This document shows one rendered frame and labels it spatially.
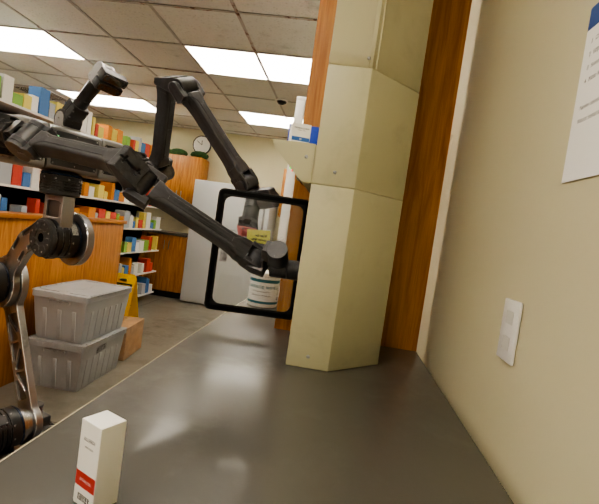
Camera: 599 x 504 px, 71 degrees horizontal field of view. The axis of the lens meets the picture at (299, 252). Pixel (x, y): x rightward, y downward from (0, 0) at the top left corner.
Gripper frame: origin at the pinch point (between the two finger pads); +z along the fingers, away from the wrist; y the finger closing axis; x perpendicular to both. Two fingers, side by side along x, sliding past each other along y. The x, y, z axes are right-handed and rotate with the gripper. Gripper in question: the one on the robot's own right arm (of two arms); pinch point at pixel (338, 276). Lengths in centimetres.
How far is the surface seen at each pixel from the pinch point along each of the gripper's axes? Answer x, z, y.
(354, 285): 0.9, 4.6, -9.1
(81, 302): 53, -164, 137
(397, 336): 19.0, 22.3, 24.9
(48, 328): 74, -187, 140
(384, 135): -39.0, 6.7, -7.7
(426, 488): 24, 18, -57
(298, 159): -29.1, -14.0, -13.6
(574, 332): -2, 34, -58
